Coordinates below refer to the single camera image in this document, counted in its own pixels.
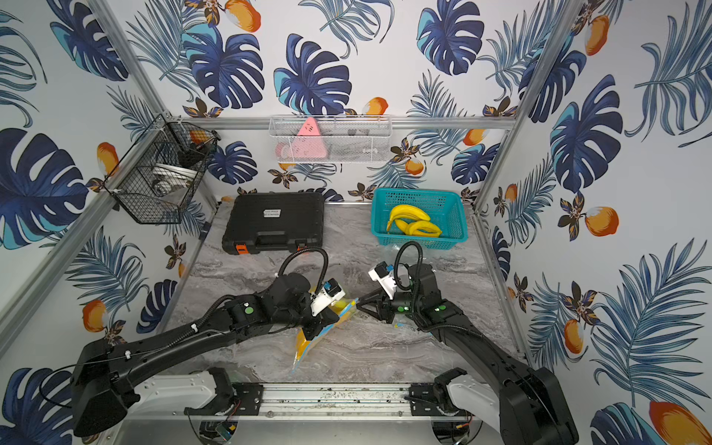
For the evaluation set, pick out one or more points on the black plastic tool case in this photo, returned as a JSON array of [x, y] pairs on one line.
[[274, 222]]

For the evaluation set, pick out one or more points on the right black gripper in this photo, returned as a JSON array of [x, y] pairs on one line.
[[382, 303]]

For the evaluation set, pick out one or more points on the white wire wall basket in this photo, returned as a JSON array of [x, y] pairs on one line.
[[348, 138]]

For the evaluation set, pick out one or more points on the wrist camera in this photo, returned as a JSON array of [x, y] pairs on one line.
[[383, 274], [329, 293]]

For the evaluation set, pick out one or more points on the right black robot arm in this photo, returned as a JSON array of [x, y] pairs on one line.
[[491, 364]]

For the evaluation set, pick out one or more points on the black wire basket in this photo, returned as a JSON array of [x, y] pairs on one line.
[[157, 179]]

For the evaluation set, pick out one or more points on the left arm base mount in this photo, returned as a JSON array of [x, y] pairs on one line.
[[230, 399]]

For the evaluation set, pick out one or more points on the single yellow banana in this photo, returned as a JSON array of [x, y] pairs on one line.
[[422, 229]]

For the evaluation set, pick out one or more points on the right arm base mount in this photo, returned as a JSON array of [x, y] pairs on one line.
[[432, 399]]

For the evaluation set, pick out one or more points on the teal plastic basket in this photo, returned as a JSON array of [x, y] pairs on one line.
[[435, 219]]

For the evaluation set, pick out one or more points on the pink triangular item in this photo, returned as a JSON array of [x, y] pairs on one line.
[[308, 143]]

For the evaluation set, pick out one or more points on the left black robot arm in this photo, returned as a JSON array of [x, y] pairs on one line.
[[106, 377]]

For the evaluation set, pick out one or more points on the yellow banana bunch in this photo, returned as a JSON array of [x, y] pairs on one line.
[[408, 212], [317, 334]]

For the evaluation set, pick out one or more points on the aluminium front rail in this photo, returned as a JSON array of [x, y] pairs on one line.
[[165, 398]]

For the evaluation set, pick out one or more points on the clear zip-top bag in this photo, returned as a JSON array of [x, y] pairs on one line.
[[325, 328]]

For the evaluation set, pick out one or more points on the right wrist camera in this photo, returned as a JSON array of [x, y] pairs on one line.
[[383, 274]]

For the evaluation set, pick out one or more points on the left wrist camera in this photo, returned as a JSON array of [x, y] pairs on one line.
[[329, 293]]

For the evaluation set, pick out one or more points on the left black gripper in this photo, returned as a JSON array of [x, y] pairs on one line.
[[317, 319]]

